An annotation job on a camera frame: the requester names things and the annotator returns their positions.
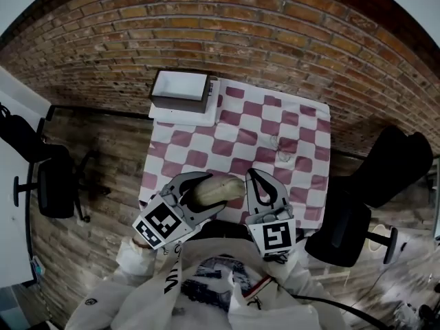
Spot flat white box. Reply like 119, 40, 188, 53
148, 79, 224, 127

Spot person's left forearm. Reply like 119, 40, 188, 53
115, 235, 162, 276

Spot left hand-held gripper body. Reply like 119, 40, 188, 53
132, 187, 203, 251

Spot brown box white inside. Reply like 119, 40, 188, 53
148, 69, 211, 115

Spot grey desk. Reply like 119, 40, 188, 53
426, 156, 440, 240

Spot white tape roll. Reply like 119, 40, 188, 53
369, 223, 388, 252

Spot small teal packet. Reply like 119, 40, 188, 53
30, 256, 46, 276

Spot white desk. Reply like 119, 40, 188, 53
0, 65, 52, 288

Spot person's black trousers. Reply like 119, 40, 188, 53
199, 220, 252, 241

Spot thick black cable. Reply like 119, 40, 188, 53
291, 294, 382, 330

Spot person's right forearm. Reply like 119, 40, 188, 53
264, 252, 327, 298

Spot black office chair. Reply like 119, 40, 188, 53
0, 113, 111, 223
305, 126, 434, 267

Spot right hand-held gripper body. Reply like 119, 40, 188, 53
244, 204, 297, 261

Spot pink white checkered tablecloth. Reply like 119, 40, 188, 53
139, 79, 331, 237

